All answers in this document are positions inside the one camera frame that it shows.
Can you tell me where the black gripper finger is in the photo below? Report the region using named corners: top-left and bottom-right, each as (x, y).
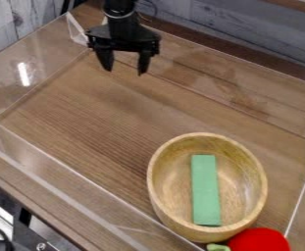
top-left (138, 50), bottom-right (152, 75)
top-left (95, 49), bottom-right (114, 72)

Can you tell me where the small green toy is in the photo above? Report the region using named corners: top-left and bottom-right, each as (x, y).
top-left (206, 243), bottom-right (230, 251)

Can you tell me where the green rectangular block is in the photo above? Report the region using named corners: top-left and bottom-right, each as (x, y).
top-left (191, 154), bottom-right (221, 226)

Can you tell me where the black metal table bracket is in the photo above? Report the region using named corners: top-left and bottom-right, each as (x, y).
top-left (12, 207), bottom-right (59, 251)

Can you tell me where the brown wooden bowl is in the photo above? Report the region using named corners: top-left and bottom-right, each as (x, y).
top-left (147, 132), bottom-right (268, 243)

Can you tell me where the clear acrylic corner bracket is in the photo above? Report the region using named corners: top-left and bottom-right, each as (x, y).
top-left (65, 12), bottom-right (88, 46)

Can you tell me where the clear acrylic enclosure wall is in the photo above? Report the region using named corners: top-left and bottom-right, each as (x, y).
top-left (0, 125), bottom-right (203, 251)

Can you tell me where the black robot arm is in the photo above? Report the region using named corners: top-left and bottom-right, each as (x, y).
top-left (86, 0), bottom-right (161, 75)

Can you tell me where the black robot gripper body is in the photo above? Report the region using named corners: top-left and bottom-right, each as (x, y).
top-left (86, 16), bottom-right (161, 55)

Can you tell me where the red round plush toy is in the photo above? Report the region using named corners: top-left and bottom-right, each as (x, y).
top-left (227, 227), bottom-right (290, 251)

